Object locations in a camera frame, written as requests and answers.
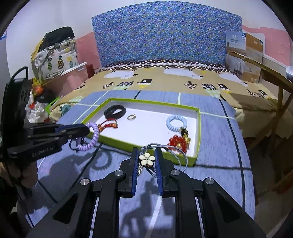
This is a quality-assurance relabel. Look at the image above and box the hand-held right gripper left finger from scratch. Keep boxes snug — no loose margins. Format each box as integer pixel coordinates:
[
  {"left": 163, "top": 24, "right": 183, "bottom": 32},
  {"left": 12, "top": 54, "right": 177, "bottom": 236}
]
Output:
[{"left": 26, "top": 147, "right": 140, "bottom": 238}]

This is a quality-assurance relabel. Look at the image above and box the light blue spiral hair tie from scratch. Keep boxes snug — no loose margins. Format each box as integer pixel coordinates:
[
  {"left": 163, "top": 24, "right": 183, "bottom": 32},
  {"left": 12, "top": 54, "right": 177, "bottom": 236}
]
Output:
[{"left": 165, "top": 115, "right": 188, "bottom": 133}]

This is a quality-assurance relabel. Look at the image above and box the blue floral headboard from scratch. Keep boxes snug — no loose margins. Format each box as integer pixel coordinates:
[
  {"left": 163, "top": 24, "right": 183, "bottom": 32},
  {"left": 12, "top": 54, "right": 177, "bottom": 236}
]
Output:
[{"left": 92, "top": 6, "right": 243, "bottom": 67}]

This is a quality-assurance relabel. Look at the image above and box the pineapple print bag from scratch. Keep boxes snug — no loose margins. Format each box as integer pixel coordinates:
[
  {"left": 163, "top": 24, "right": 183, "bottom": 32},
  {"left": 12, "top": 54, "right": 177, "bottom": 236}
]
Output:
[{"left": 31, "top": 38, "right": 79, "bottom": 79}]

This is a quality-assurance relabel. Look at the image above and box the white crumpled plastic bag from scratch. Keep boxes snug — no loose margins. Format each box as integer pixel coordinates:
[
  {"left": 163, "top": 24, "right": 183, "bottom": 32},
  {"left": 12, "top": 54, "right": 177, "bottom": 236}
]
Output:
[{"left": 26, "top": 101, "right": 51, "bottom": 123}]

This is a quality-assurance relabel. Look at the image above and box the purple spiral hair tie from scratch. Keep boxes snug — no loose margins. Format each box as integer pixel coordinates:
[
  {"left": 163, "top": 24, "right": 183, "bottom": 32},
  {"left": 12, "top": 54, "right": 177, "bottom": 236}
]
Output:
[{"left": 75, "top": 122, "right": 100, "bottom": 152}]

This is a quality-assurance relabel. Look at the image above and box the red braided cord bracelet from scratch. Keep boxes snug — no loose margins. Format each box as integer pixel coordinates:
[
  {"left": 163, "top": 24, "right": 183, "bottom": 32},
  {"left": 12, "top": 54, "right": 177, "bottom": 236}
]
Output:
[{"left": 98, "top": 119, "right": 119, "bottom": 132}]

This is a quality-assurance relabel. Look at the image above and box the wooden bench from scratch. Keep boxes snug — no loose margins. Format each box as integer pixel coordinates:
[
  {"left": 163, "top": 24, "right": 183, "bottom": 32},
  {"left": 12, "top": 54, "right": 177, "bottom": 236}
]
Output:
[{"left": 229, "top": 51, "right": 293, "bottom": 147}]

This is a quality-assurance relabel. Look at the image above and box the printed cardboard box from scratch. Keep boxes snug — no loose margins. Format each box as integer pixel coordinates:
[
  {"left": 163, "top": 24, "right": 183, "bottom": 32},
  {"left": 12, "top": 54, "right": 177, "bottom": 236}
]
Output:
[{"left": 225, "top": 31, "right": 264, "bottom": 83}]

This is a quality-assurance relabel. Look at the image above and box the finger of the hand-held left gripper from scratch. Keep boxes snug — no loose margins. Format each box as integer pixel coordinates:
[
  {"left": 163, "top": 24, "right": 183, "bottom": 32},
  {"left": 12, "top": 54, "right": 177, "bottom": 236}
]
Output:
[
  {"left": 27, "top": 132, "right": 88, "bottom": 147},
  {"left": 27, "top": 123, "right": 90, "bottom": 134}
]

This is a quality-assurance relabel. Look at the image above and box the white flower hair tie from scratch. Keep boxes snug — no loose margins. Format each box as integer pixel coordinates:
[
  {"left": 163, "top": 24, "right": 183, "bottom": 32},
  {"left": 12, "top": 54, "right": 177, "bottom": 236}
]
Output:
[{"left": 138, "top": 143, "right": 190, "bottom": 176}]

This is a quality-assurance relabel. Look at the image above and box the blue grey lined mat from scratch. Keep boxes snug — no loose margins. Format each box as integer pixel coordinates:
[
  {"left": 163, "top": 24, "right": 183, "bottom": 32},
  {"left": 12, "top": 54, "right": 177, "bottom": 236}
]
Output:
[{"left": 23, "top": 90, "right": 255, "bottom": 238}]

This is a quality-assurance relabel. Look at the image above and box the tan patterned bed sheet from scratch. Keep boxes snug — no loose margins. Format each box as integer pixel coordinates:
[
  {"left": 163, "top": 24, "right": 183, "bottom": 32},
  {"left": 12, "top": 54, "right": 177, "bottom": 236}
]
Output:
[{"left": 49, "top": 59, "right": 289, "bottom": 138}]

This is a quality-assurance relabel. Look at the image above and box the person's left hand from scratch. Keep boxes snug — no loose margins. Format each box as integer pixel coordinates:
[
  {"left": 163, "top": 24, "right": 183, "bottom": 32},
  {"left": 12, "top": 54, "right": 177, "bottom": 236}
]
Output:
[{"left": 14, "top": 160, "right": 39, "bottom": 188}]

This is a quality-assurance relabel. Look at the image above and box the black bag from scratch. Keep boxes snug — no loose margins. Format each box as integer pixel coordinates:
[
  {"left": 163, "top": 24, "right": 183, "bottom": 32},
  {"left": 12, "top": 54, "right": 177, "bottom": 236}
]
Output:
[{"left": 42, "top": 27, "right": 75, "bottom": 49}]

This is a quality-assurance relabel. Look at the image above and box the gold rhinestone hair clip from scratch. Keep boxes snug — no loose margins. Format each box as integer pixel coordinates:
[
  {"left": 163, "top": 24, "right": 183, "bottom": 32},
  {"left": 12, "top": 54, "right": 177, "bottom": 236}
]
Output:
[{"left": 179, "top": 129, "right": 191, "bottom": 144}]

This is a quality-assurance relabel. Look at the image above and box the green plastic basket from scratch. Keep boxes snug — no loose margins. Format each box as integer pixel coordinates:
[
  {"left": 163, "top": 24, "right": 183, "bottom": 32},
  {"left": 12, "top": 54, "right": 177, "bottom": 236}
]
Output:
[{"left": 46, "top": 96, "right": 60, "bottom": 112}]

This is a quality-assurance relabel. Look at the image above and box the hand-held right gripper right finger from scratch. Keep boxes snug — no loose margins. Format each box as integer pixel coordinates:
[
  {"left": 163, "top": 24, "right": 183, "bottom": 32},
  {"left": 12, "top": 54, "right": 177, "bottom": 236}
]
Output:
[{"left": 154, "top": 147, "right": 267, "bottom": 238}]

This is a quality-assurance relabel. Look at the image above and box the pink storage bin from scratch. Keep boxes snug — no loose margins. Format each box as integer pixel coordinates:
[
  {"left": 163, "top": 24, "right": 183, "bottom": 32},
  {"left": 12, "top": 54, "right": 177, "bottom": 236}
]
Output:
[{"left": 43, "top": 62, "right": 88, "bottom": 96}]

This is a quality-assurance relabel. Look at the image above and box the green shallow cardboard box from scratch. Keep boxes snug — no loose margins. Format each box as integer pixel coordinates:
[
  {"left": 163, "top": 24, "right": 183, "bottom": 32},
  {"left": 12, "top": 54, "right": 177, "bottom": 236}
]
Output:
[{"left": 81, "top": 98, "right": 202, "bottom": 167}]

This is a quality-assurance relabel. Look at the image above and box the red bead bracelet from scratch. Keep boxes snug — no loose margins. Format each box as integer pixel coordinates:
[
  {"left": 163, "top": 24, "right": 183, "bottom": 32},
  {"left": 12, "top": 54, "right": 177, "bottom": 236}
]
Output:
[{"left": 167, "top": 135, "right": 190, "bottom": 153}]

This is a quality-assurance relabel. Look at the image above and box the black wristband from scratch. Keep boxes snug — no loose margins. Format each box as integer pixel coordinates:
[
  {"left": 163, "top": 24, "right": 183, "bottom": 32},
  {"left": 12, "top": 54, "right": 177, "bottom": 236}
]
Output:
[{"left": 104, "top": 105, "right": 126, "bottom": 120}]

